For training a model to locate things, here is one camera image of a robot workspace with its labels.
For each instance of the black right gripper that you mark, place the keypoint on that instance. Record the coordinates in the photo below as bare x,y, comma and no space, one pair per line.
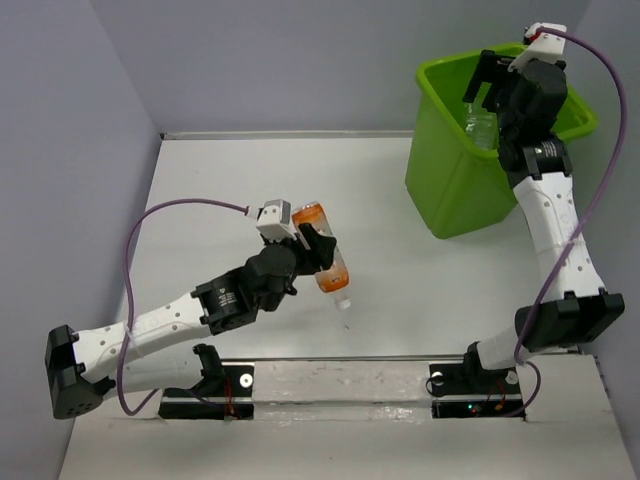
494,66

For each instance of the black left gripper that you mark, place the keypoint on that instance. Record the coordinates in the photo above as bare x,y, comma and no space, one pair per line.
321,248

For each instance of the clear bottle orange label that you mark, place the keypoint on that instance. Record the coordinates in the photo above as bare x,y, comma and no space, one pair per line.
333,278

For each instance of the clear bottle blue white label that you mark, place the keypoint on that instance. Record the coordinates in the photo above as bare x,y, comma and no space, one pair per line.
479,125

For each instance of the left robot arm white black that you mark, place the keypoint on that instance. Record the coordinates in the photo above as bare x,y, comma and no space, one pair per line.
82,366

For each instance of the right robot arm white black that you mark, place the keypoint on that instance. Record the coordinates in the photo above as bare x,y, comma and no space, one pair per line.
573,305

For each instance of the green plastic bin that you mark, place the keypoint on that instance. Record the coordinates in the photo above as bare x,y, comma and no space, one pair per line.
457,187

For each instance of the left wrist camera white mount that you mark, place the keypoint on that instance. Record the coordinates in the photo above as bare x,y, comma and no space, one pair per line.
274,221

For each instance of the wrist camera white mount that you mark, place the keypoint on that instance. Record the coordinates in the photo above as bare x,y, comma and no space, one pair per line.
546,47
274,221

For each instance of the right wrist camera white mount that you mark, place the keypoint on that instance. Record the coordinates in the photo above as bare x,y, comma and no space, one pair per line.
546,47

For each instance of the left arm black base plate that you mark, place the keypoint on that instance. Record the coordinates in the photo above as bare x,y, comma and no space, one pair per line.
227,399

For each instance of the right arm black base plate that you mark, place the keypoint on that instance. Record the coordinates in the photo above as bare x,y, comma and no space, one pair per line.
454,397

